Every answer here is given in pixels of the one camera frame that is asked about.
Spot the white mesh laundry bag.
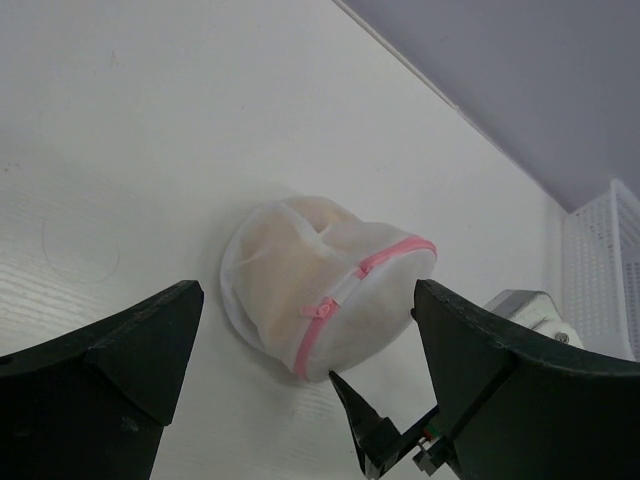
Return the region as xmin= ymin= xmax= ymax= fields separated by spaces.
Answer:
xmin=219 ymin=196 xmax=437 ymax=382

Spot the white plastic basket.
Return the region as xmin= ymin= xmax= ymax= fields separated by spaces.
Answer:
xmin=562 ymin=180 xmax=639 ymax=361

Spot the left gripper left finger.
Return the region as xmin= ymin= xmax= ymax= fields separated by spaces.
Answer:
xmin=1 ymin=280 xmax=204 ymax=479

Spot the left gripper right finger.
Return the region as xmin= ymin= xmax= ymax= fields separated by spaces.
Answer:
xmin=414 ymin=280 xmax=639 ymax=479

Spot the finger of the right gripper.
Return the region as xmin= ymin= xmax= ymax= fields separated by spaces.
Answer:
xmin=329 ymin=371 xmax=443 ymax=479

